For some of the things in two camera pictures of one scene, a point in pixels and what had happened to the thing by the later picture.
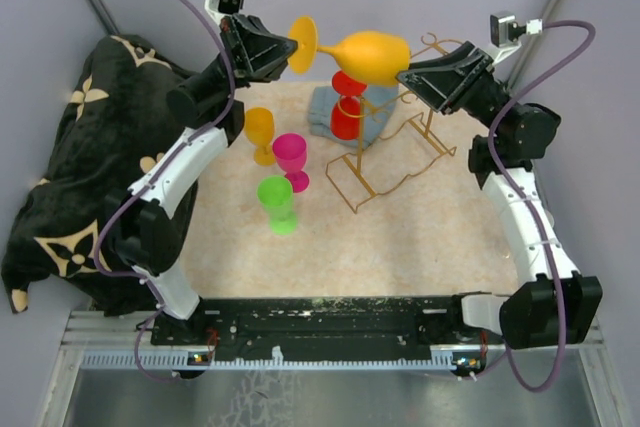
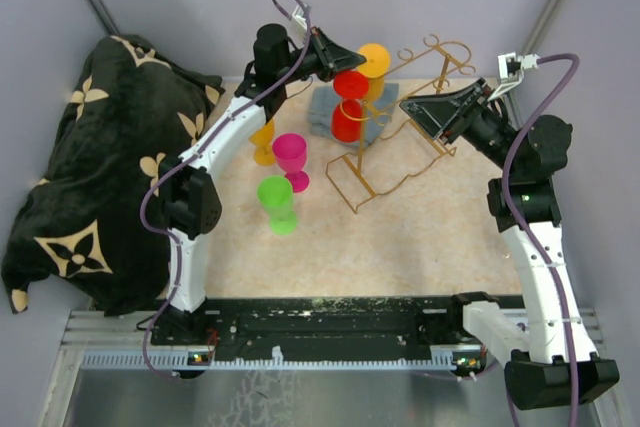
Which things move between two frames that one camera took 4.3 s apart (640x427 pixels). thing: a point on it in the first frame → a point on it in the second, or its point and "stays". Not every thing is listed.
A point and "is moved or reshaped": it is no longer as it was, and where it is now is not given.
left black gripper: x=258 y=55 → x=332 y=56
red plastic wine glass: x=345 y=112 stays
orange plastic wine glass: x=376 y=57 is moved or reshaped
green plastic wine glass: x=275 y=194 stays
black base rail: x=321 y=328 stays
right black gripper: x=445 y=84 → x=433 y=113
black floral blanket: x=108 y=123 stays
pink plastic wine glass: x=290 y=150 stays
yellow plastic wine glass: x=259 y=128 stays
